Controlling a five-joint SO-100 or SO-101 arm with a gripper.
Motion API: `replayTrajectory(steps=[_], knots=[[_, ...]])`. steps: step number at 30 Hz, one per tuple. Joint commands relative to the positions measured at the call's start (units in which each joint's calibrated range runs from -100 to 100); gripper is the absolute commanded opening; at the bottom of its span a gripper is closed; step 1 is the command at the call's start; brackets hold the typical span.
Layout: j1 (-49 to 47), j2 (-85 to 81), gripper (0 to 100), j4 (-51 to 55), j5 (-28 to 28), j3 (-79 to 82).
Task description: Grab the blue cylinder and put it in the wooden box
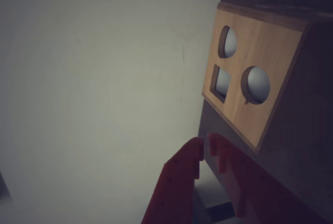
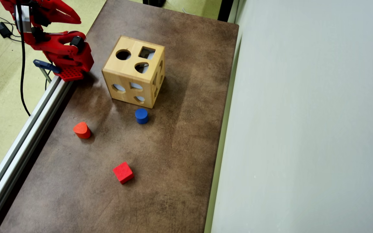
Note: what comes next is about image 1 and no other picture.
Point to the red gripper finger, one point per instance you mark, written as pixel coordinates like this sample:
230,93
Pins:
249,190
177,182

